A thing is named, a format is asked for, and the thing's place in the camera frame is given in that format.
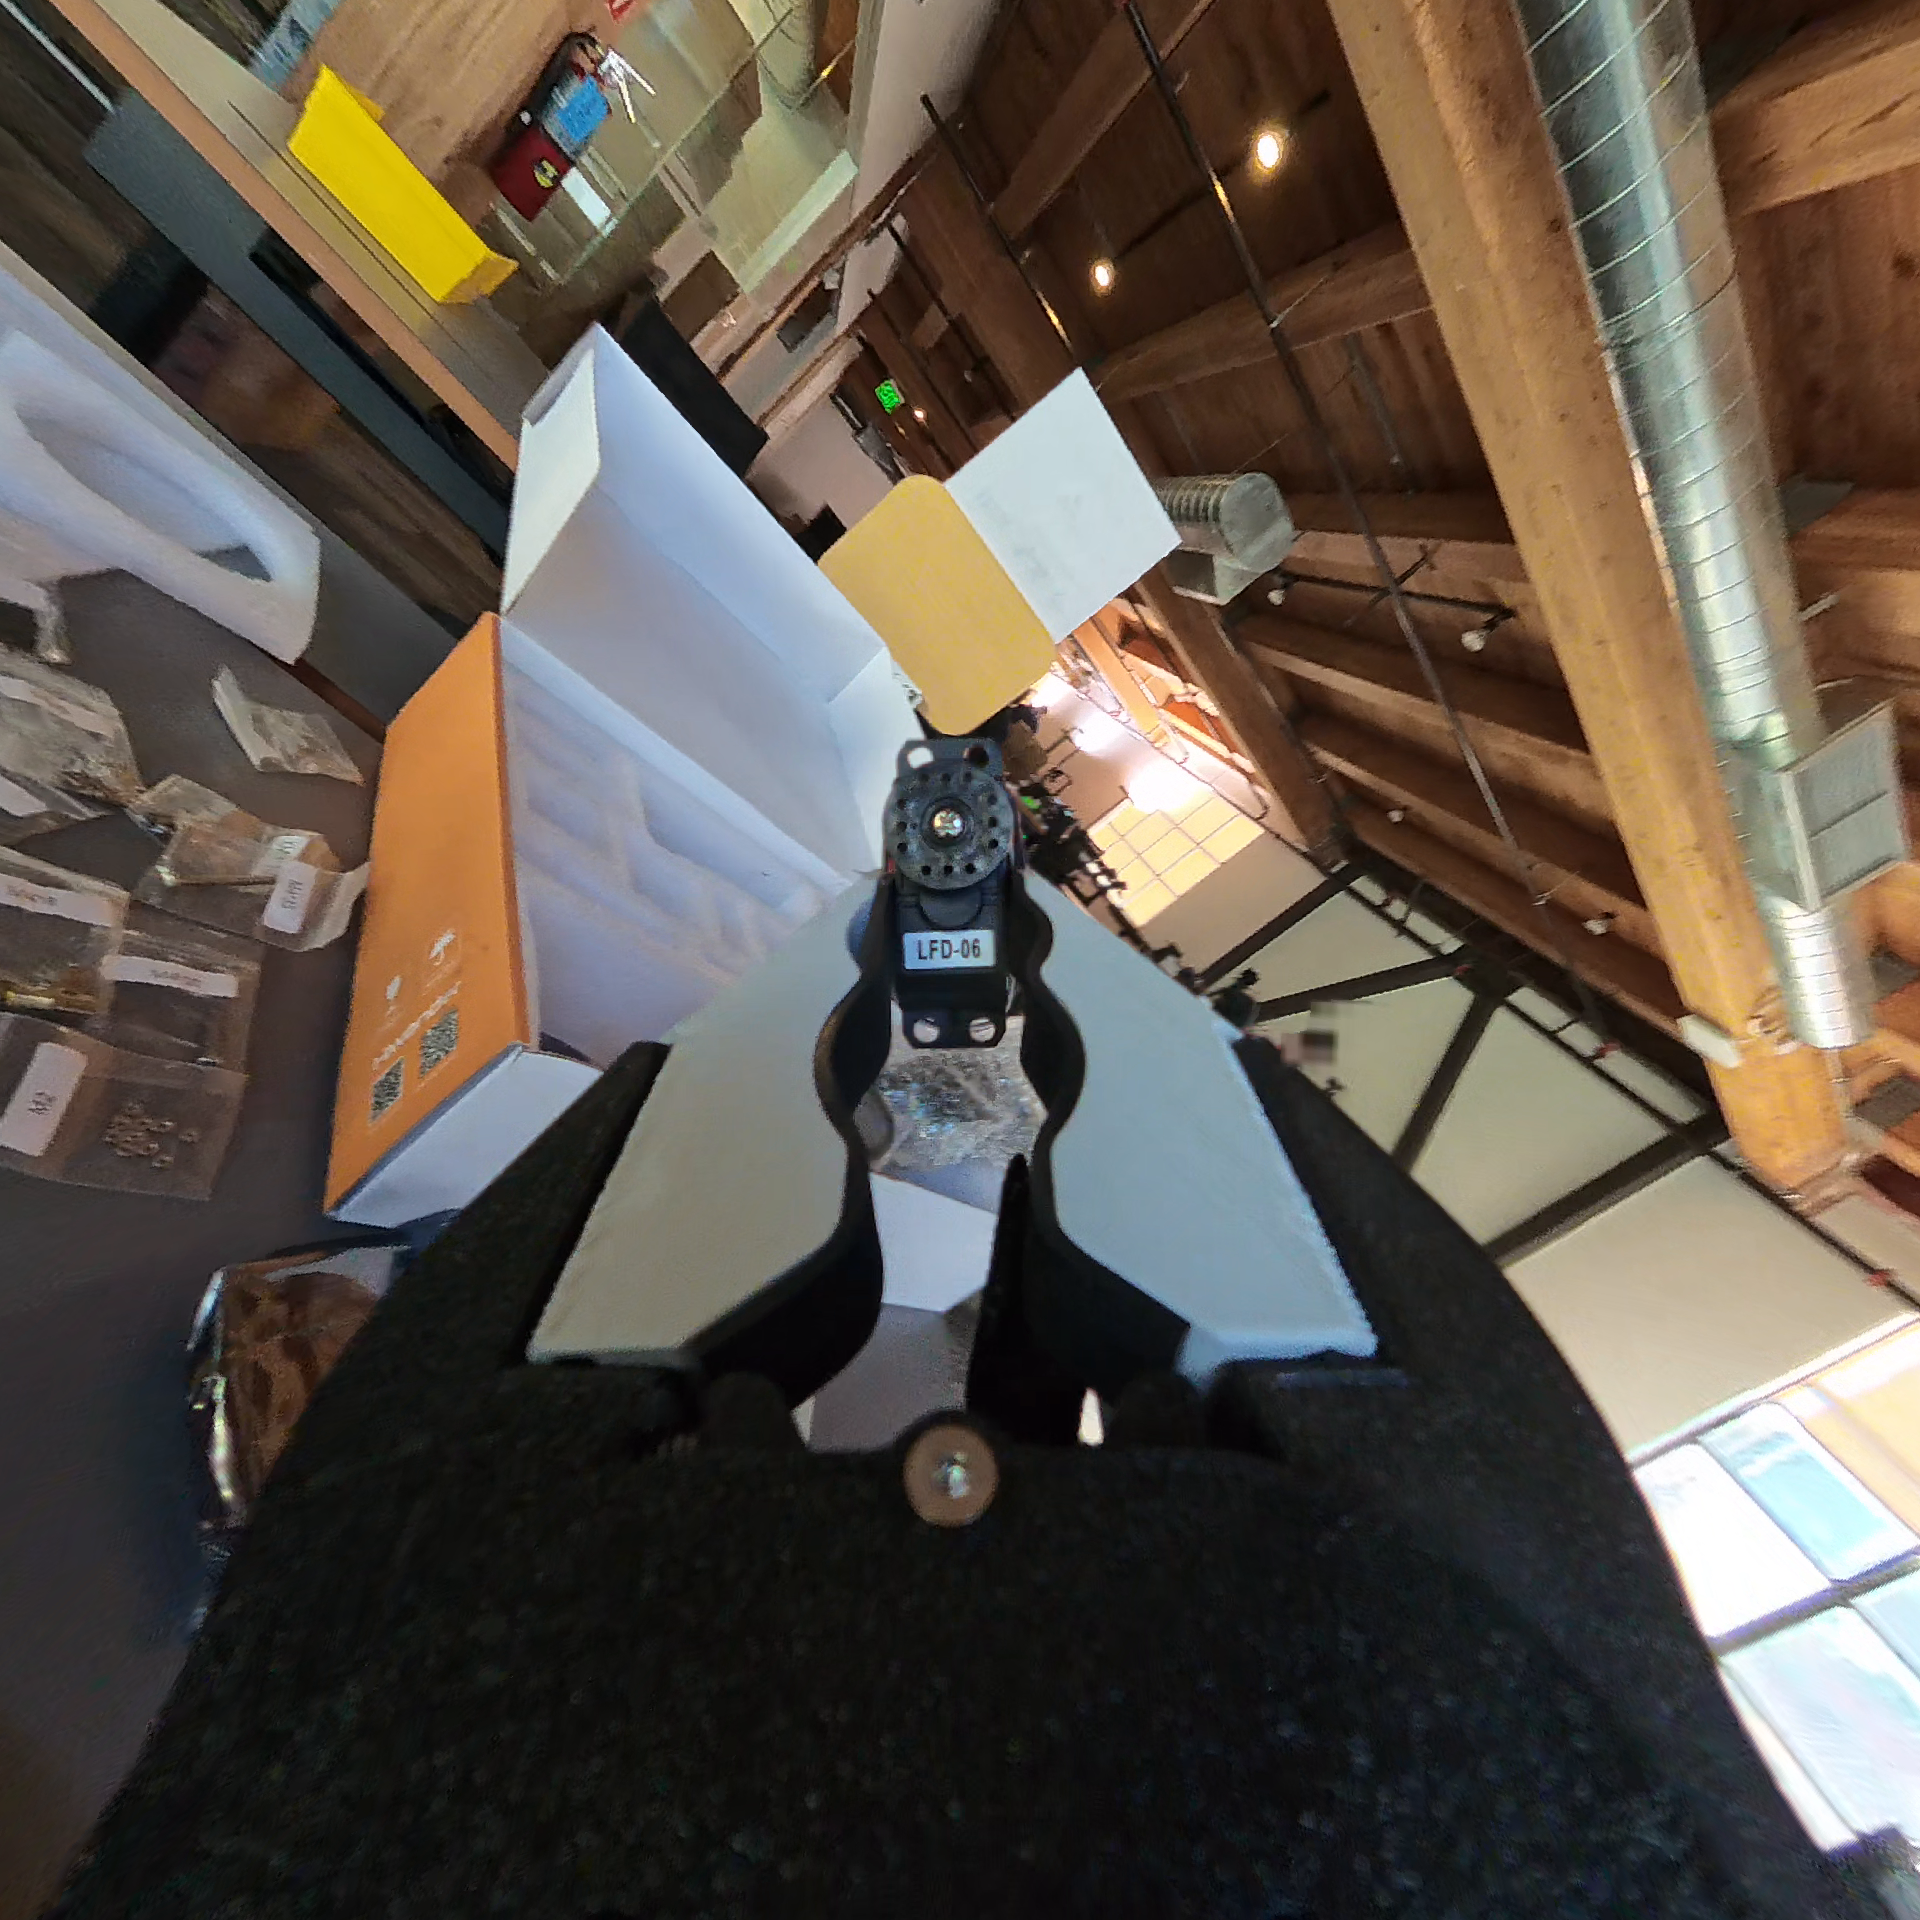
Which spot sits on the red fire extinguisher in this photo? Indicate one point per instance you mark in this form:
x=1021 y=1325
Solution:
x=534 y=150

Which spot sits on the small black round-horn servo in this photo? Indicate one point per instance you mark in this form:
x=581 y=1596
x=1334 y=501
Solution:
x=954 y=886

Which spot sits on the white foam insert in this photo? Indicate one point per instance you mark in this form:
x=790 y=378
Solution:
x=629 y=839

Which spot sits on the spread of hardware bags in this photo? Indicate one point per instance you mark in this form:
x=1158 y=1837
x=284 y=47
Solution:
x=149 y=974

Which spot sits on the yellow plastic bin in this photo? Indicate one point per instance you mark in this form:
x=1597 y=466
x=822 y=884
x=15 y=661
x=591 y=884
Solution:
x=389 y=195

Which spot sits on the bubble wrap pouch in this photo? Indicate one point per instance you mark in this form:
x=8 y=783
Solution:
x=960 y=1110

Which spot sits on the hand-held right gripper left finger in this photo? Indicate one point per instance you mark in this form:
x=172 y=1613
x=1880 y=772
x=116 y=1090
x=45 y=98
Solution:
x=692 y=1202

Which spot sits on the orange and white cardboard box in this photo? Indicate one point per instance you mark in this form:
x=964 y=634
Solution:
x=450 y=902

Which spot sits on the wooden-topped desk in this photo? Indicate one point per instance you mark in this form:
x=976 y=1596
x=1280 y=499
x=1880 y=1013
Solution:
x=224 y=135

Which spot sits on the glass partition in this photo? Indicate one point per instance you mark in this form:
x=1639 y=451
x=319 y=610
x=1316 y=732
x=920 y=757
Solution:
x=750 y=150

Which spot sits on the white foam cutout piece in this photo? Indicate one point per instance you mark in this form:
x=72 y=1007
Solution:
x=149 y=482

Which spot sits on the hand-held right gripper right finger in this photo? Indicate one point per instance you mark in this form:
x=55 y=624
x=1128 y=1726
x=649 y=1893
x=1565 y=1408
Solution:
x=1201 y=1186

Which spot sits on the black steel truss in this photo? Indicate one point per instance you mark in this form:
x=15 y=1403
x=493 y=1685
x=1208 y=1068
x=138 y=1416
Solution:
x=1470 y=1036

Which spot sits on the grey desk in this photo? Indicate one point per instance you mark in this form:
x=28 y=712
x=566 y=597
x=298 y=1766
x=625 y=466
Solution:
x=89 y=1350

